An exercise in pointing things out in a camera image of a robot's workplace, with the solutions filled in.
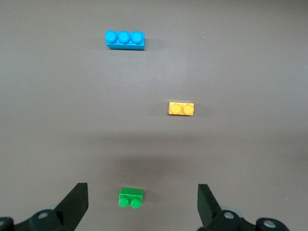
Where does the yellow two-stud block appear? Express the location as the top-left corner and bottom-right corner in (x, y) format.
(167, 102), (195, 117)

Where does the green two-stud block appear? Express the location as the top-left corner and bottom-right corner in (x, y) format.
(117, 187), (144, 209)

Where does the blue three-stud block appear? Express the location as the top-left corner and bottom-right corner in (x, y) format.
(105, 30), (146, 51)

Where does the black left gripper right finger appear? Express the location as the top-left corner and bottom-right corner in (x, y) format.
(197, 183), (256, 231)

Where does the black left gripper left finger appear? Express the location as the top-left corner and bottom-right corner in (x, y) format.
(14, 182), (89, 231)

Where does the brown table cover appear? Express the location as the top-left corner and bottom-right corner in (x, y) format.
(0, 0), (308, 231)

